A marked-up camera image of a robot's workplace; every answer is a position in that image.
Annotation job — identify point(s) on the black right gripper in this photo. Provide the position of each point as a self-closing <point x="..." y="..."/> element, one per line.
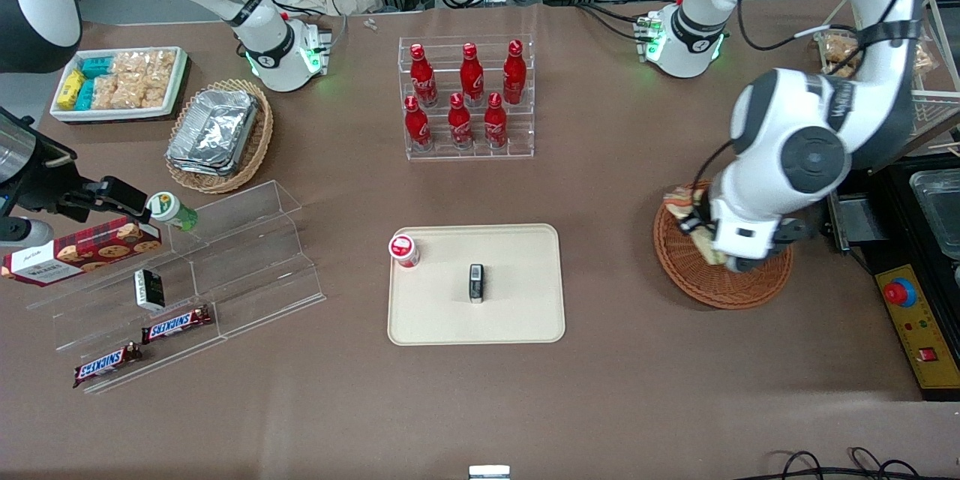
<point x="46" y="181"/>

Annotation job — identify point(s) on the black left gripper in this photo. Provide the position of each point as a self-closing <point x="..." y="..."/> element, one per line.
<point x="701" y="214"/>

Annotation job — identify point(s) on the triangular sandwich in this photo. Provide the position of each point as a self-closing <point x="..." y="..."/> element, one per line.
<point x="679" y="202"/>

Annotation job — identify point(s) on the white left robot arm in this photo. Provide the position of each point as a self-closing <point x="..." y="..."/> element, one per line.
<point x="810" y="157"/>

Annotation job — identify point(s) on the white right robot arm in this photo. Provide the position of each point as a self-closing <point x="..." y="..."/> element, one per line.
<point x="262" y="30"/>

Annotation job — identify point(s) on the brown wicker basket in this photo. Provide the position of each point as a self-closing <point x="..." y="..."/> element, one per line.
<point x="690" y="270"/>

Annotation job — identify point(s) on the white snack tray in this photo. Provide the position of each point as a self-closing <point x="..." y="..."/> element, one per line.
<point x="112" y="115"/>

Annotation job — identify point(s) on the light wicker basket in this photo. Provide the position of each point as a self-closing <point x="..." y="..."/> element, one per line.
<point x="262" y="142"/>

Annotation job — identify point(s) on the beige plastic tray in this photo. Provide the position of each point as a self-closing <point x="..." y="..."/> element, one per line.
<point x="517" y="292"/>

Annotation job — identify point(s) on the green white cup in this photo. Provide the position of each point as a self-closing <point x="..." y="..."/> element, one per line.
<point x="169" y="210"/>

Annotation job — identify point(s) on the red tartan cookie box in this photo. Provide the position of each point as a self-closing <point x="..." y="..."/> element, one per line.
<point x="82" y="251"/>

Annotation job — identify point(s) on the aluminium foil container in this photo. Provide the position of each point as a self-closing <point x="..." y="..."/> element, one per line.
<point x="196" y="168"/>
<point x="214" y="127"/>

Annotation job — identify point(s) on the small black white box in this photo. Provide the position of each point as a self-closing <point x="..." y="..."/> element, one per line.
<point x="150" y="290"/>

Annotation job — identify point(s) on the clear rice cracker packet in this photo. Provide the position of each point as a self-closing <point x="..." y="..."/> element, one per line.
<point x="160" y="64"/>
<point x="146" y="94"/>
<point x="127" y="64"/>
<point x="109" y="92"/>

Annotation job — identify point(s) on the teal snack packet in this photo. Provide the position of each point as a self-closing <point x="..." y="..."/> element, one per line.
<point x="85" y="95"/>
<point x="96" y="67"/>

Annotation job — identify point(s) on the yellow snack packet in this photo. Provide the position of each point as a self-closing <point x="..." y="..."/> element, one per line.
<point x="70" y="90"/>

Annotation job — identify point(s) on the snickers chocolate bar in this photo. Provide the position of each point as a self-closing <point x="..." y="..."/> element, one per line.
<point x="109" y="364"/>
<point x="176" y="324"/>

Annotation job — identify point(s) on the clear acrylic display shelf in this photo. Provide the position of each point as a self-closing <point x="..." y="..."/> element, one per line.
<point x="247" y="270"/>

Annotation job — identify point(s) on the clear box of snacks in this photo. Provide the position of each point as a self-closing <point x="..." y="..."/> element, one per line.
<point x="836" y="52"/>

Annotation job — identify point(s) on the red emergency stop button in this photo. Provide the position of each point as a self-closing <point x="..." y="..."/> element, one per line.
<point x="900" y="292"/>

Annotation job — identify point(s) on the red cola bottle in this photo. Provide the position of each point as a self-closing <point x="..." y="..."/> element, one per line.
<point x="495" y="126"/>
<point x="471" y="79"/>
<point x="460" y="126"/>
<point x="422" y="79"/>
<point x="417" y="127"/>
<point x="514" y="76"/>

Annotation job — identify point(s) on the clear acrylic bottle rack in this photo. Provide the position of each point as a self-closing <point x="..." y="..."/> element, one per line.
<point x="469" y="154"/>

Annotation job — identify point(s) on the clear plastic container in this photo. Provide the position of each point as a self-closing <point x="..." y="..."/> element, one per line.
<point x="941" y="210"/>

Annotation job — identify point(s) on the black machine with yellow panel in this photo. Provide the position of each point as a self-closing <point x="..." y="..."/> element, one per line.
<point x="911" y="345"/>

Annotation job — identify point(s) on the red-capped small white bottle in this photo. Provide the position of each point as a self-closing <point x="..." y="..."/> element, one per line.
<point x="403" y="250"/>

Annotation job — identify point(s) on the small white device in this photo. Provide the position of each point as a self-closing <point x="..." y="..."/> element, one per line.
<point x="489" y="472"/>

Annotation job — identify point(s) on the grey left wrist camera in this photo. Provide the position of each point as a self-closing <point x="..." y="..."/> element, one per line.
<point x="741" y="265"/>

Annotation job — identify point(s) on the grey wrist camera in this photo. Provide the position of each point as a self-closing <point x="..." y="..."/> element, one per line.
<point x="22" y="232"/>
<point x="741" y="265"/>

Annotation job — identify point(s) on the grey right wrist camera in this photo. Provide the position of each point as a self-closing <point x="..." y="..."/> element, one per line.
<point x="22" y="232"/>

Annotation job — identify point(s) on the grey metal bracket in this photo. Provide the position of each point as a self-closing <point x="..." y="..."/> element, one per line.
<point x="855" y="221"/>

